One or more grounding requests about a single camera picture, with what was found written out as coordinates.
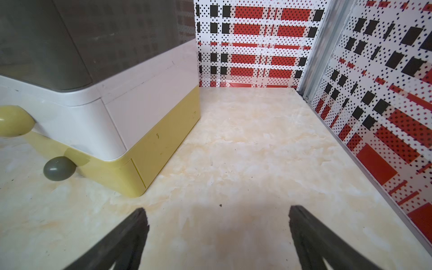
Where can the white drawer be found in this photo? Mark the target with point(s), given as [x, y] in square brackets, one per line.
[107, 119]

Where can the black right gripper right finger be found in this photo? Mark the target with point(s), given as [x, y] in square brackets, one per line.
[318, 246]

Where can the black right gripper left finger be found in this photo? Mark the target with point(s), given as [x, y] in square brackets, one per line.
[120, 249]

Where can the three-tier plastic drawer cabinet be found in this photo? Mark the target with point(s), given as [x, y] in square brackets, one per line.
[105, 89]

